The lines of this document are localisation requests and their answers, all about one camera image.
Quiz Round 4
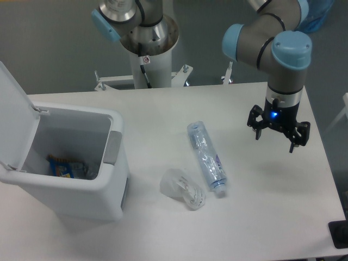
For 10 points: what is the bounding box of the blue plastic bag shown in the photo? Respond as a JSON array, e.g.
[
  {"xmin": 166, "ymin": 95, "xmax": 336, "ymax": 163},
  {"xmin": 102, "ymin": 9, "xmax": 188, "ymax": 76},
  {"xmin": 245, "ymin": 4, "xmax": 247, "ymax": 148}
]
[{"xmin": 296, "ymin": 0, "xmax": 335, "ymax": 34}]

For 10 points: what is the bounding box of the clear plastic cup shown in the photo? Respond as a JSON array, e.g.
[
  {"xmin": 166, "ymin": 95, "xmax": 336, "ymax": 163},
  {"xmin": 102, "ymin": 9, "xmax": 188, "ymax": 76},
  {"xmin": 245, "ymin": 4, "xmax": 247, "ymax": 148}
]
[{"xmin": 159, "ymin": 169, "xmax": 206, "ymax": 210}]

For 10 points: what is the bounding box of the white frame at right edge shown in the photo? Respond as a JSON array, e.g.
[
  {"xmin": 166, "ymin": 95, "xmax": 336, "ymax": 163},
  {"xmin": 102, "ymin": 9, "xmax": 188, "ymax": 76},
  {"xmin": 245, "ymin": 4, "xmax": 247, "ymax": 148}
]
[{"xmin": 324, "ymin": 92, "xmax": 348, "ymax": 135}]

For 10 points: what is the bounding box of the white trash can lid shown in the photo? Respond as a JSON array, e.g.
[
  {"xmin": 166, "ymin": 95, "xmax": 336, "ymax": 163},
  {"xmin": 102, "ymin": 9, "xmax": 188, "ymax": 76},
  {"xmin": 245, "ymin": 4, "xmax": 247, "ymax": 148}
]
[{"xmin": 1, "ymin": 63, "xmax": 40, "ymax": 170}]

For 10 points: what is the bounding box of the black device at table edge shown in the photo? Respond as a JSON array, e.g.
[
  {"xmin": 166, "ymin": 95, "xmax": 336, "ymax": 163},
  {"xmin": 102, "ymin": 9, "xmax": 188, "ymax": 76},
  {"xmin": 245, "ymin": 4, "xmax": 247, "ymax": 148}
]
[{"xmin": 328, "ymin": 220, "xmax": 347, "ymax": 249}]

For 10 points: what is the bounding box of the blue orange snack wrapper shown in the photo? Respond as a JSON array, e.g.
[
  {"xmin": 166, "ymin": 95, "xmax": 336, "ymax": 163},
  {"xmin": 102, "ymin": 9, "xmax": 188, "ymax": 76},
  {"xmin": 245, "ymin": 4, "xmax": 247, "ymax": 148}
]
[{"xmin": 47, "ymin": 155, "xmax": 81, "ymax": 178}]

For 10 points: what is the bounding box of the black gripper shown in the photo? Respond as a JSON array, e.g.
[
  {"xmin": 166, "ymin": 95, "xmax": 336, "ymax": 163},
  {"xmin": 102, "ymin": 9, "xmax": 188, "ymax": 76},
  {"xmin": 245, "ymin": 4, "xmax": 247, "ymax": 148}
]
[{"xmin": 247, "ymin": 86, "xmax": 310, "ymax": 153}]

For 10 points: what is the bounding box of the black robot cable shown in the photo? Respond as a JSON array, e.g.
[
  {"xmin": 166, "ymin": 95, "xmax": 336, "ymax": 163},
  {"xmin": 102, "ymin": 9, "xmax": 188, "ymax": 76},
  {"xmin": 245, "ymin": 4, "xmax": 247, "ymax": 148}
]
[{"xmin": 138, "ymin": 42, "xmax": 152, "ymax": 89}]

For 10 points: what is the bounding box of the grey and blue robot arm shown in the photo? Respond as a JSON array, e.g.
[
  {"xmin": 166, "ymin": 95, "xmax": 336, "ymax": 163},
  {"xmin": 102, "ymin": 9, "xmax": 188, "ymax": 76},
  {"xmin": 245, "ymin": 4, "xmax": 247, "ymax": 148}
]
[{"xmin": 91, "ymin": 1, "xmax": 312, "ymax": 148}]

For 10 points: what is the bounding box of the crumpled grey wrapper in bin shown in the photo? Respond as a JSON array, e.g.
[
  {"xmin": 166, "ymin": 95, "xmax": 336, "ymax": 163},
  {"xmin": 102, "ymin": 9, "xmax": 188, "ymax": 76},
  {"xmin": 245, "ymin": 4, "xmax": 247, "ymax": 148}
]
[{"xmin": 71, "ymin": 163, "xmax": 98, "ymax": 180}]

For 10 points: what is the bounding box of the crushed clear plastic bottle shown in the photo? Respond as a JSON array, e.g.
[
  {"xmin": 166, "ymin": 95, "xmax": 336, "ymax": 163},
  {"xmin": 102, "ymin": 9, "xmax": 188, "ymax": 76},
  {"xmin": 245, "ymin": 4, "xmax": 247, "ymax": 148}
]
[{"xmin": 187, "ymin": 121, "xmax": 227, "ymax": 198}]

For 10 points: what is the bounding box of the white trash can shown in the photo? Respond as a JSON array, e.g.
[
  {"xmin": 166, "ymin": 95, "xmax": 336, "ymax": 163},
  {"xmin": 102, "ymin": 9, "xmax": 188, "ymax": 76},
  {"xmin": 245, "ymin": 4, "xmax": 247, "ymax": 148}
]
[{"xmin": 1, "ymin": 102, "xmax": 130, "ymax": 221}]

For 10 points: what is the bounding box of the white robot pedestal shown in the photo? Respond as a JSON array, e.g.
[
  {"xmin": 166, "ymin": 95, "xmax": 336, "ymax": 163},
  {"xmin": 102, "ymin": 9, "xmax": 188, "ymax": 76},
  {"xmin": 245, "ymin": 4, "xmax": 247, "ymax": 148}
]
[{"xmin": 94, "ymin": 15, "xmax": 194, "ymax": 92}]

